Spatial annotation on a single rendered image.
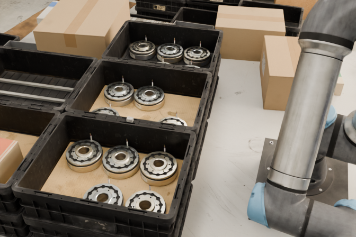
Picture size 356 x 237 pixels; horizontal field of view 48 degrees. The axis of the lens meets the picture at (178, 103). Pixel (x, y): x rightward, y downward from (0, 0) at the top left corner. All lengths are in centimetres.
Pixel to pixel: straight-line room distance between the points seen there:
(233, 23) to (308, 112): 112
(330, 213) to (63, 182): 70
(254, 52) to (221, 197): 79
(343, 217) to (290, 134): 17
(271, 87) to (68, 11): 94
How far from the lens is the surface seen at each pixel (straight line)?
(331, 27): 74
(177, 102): 137
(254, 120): 153
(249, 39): 180
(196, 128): 112
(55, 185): 116
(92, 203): 97
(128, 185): 112
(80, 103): 130
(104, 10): 185
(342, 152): 108
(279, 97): 155
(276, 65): 155
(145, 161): 113
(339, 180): 124
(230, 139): 143
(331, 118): 106
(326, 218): 77
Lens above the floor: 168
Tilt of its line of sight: 39 degrees down
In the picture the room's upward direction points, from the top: straight up
